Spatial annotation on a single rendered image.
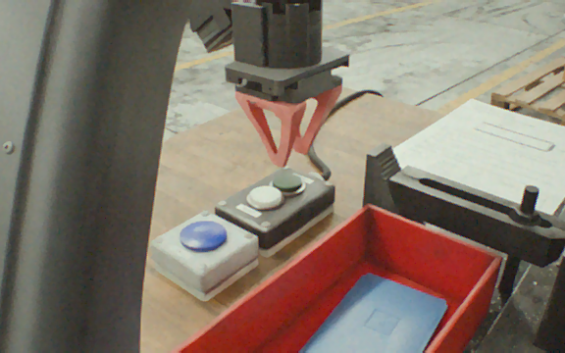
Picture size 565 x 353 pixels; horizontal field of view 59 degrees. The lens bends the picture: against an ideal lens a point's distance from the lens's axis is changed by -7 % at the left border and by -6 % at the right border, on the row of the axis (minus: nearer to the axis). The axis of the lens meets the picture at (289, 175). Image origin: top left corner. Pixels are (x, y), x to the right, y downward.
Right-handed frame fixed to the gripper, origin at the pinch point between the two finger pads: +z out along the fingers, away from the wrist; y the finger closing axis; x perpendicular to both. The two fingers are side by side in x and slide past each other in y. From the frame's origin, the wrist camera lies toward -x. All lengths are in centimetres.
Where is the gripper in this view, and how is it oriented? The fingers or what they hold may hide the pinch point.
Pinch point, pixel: (289, 151)
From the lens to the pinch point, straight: 50.4
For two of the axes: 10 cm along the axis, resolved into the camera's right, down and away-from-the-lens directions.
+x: 7.7, 3.1, -5.6
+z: 0.1, 8.7, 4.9
